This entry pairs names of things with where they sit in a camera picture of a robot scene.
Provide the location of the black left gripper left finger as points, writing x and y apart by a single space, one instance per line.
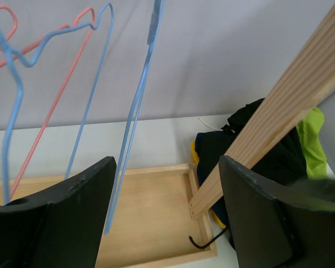
60 226

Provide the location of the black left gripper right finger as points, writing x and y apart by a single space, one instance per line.
273 225

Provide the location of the black shorts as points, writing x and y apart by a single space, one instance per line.
284 163

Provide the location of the lime green shorts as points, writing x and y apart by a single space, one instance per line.
308 130

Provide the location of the navy blue shorts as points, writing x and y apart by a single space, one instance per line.
208 147

